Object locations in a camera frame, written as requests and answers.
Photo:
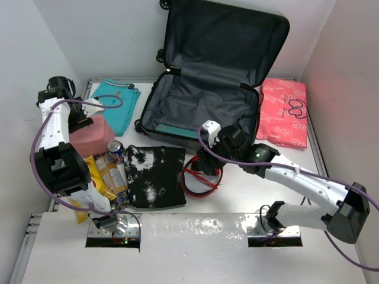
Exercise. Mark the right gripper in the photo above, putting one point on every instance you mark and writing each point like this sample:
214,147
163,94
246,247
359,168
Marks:
204,154

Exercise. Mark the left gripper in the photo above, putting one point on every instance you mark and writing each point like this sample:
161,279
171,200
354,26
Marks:
82,121

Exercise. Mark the turquoise shorts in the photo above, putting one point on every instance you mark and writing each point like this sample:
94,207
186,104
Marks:
110,93

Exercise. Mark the blue pepsi can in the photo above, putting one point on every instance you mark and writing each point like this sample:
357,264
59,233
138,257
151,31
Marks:
116,151

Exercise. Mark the black white tie-dye shirt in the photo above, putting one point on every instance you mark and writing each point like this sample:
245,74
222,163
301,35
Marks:
153,176

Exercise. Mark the yellow chips bag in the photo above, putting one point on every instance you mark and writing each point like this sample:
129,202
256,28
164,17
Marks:
96,200

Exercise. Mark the yellow blue snack packet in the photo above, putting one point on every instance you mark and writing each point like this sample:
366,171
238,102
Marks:
113,179

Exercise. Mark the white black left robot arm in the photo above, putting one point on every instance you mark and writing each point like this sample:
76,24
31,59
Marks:
57,166

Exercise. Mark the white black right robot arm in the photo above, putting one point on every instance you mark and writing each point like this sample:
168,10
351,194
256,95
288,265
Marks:
341,210

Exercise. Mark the teal flat box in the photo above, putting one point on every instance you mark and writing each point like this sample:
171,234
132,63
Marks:
176,131

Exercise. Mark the folded coral printed garment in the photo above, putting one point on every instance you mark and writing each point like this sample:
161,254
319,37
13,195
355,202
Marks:
283,119

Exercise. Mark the grey open suitcase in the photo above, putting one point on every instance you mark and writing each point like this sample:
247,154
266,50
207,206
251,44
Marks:
216,56

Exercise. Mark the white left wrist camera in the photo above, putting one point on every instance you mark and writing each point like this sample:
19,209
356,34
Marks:
91,106

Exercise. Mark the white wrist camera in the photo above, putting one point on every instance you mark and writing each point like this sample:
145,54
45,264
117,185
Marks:
212,128
91,106

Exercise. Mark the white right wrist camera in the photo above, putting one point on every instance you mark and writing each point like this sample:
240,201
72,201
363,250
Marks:
212,128

